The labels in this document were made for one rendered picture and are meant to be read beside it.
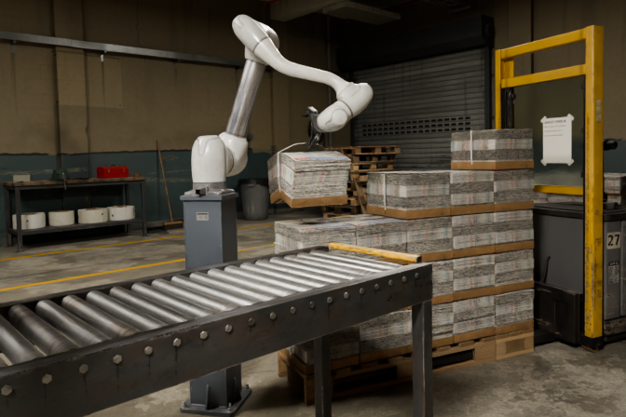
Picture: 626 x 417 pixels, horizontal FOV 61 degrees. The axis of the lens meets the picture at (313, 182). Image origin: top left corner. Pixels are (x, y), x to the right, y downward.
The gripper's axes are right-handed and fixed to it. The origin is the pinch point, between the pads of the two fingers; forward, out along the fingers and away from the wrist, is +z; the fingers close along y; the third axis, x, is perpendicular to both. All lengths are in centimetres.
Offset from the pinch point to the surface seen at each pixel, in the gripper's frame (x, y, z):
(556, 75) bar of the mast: 159, -34, -8
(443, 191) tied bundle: 72, 33, -12
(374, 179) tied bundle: 45, 25, 14
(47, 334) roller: -106, 62, -115
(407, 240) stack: 49, 57, -12
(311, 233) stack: -5, 50, -16
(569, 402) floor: 104, 133, -57
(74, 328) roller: -101, 62, -112
